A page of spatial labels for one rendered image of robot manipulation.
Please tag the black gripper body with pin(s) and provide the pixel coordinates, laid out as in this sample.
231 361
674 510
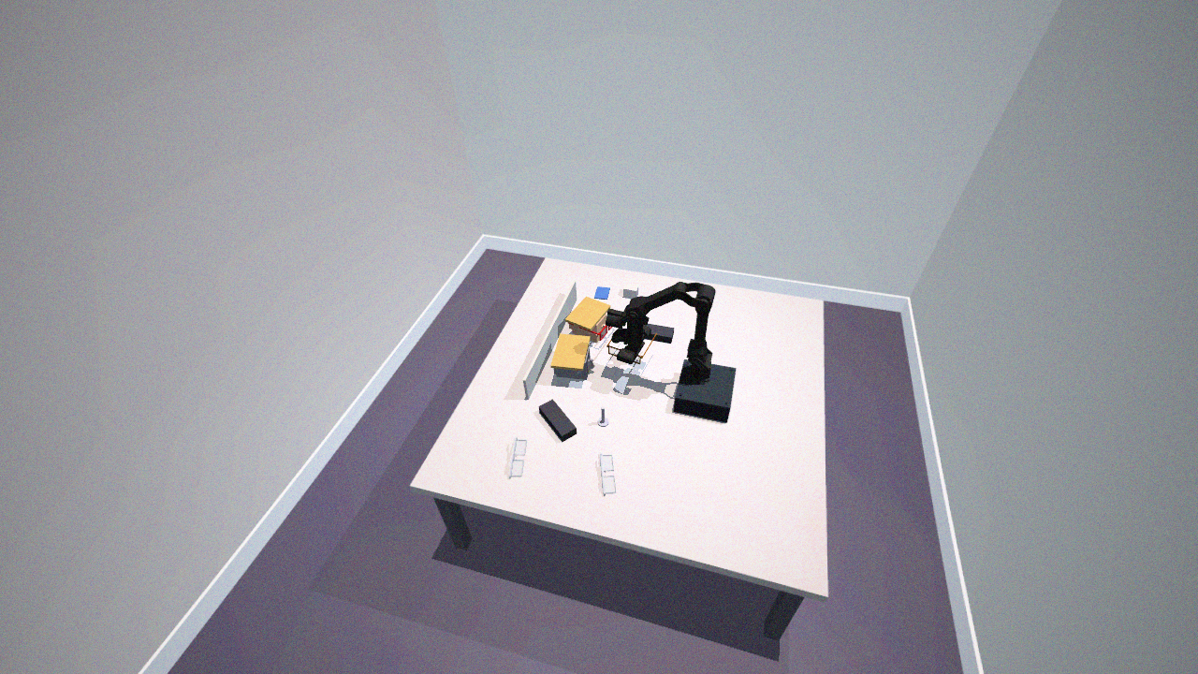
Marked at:
634 341

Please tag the white rimmed glasses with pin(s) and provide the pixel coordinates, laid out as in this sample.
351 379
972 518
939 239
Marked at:
608 482

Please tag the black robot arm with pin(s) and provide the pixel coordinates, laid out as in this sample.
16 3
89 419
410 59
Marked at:
635 312

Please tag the grey thin panel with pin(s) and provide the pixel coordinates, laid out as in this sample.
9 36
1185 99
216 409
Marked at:
536 368

